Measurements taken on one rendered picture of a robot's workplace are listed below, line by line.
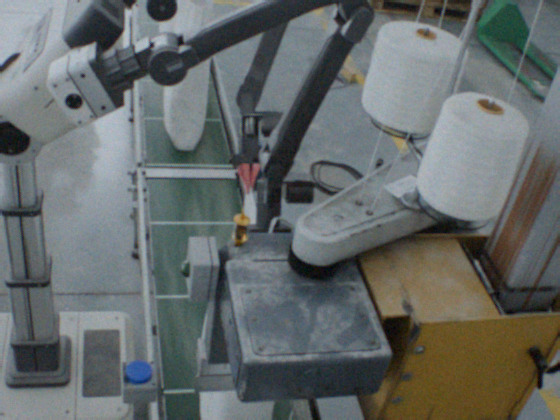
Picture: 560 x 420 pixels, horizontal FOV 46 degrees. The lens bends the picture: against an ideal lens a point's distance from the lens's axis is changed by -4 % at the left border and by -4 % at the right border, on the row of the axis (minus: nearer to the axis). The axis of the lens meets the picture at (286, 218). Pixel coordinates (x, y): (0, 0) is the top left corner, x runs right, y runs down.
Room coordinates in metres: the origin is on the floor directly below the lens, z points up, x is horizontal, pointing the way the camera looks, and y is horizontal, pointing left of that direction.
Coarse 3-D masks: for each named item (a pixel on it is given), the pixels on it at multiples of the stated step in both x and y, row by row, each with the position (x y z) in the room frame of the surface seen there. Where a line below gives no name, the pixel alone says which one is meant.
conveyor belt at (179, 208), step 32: (160, 192) 2.30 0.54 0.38; (192, 192) 2.35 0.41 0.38; (224, 192) 2.40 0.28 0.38; (160, 224) 2.09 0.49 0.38; (192, 224) 2.14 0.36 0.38; (224, 224) 2.18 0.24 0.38; (160, 256) 1.91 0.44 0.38; (160, 288) 1.74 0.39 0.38; (160, 320) 1.59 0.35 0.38; (192, 320) 1.62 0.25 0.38; (160, 352) 1.45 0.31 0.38; (192, 352) 1.48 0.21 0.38; (192, 384) 1.35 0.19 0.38; (192, 416) 1.23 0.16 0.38; (288, 416) 1.30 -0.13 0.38
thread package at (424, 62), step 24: (384, 24) 1.17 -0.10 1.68; (408, 24) 1.19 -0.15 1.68; (384, 48) 1.10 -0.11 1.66; (432, 48) 1.09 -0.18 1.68; (456, 48) 1.12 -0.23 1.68; (384, 72) 1.09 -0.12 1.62; (408, 72) 1.07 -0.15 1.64; (432, 72) 1.07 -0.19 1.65; (384, 96) 1.08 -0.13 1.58; (408, 96) 1.06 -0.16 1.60; (432, 96) 1.07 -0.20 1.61; (384, 120) 1.07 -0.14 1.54; (408, 120) 1.06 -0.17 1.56; (432, 120) 1.07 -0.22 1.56
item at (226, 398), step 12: (252, 192) 1.44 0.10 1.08; (252, 204) 1.40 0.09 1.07; (252, 216) 1.38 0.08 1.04; (204, 324) 1.35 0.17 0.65; (204, 396) 1.18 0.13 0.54; (216, 396) 1.08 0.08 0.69; (228, 396) 1.04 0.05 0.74; (204, 408) 1.13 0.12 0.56; (216, 408) 1.06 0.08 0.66; (228, 408) 1.04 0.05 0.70; (240, 408) 1.04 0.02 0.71; (252, 408) 1.04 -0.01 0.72; (264, 408) 1.05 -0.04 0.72
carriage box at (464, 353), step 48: (432, 240) 1.04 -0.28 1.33; (480, 240) 1.08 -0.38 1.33; (432, 288) 0.90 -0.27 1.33; (480, 288) 0.92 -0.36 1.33; (432, 336) 0.81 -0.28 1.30; (480, 336) 0.84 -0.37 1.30; (528, 336) 0.87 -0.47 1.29; (384, 384) 0.81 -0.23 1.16; (432, 384) 0.82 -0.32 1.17; (480, 384) 0.86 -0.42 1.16; (528, 384) 0.89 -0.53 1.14
